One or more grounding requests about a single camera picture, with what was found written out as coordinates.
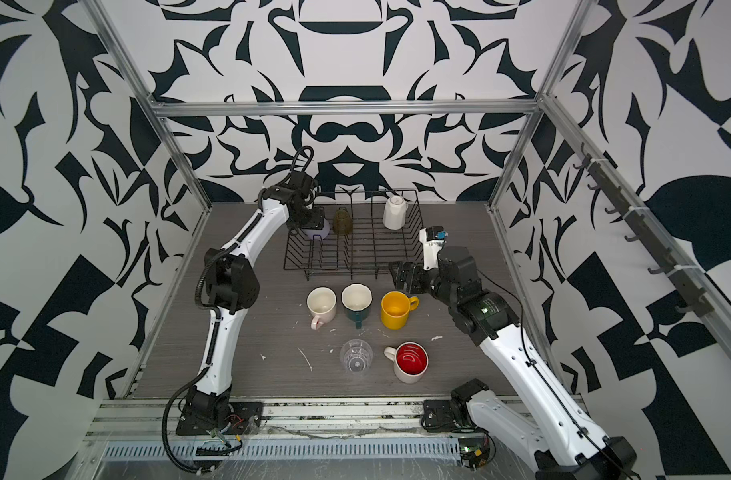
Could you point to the olive textured glass cup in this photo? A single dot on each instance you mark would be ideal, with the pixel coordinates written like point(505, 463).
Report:
point(342, 222)

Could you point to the dark green mug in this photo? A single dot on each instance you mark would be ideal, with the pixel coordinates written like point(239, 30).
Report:
point(356, 300)

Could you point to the wall hook rail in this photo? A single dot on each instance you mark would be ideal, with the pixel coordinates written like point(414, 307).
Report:
point(647, 230)

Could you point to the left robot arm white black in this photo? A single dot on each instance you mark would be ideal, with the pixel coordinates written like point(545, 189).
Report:
point(227, 288)

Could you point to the lilac plastic cup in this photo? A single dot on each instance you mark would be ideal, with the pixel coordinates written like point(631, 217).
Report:
point(318, 233)

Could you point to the clear glass cup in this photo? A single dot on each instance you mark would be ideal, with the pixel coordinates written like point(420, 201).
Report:
point(356, 356)

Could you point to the yellow mug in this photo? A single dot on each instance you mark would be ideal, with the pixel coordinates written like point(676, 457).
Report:
point(395, 309)

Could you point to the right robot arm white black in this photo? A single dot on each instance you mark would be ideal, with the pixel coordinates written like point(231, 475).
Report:
point(559, 440)

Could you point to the white mug red inside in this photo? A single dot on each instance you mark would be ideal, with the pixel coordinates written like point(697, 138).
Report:
point(410, 361)

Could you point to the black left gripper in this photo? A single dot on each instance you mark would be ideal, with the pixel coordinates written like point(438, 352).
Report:
point(317, 222)

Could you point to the pink cream mug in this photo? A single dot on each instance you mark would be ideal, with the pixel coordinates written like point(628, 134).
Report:
point(321, 304)

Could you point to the white faceted mug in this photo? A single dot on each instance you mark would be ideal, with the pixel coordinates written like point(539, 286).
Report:
point(395, 212)

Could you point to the white slotted cable duct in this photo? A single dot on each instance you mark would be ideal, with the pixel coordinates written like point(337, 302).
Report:
point(300, 448)

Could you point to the black wire dish rack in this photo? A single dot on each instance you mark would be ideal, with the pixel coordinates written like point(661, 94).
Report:
point(369, 248)

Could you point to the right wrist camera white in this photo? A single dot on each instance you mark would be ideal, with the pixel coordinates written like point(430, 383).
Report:
point(433, 240)

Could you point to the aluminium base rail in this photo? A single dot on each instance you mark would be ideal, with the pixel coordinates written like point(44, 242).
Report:
point(312, 418)

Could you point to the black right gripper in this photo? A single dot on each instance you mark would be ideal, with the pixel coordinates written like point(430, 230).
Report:
point(410, 266)

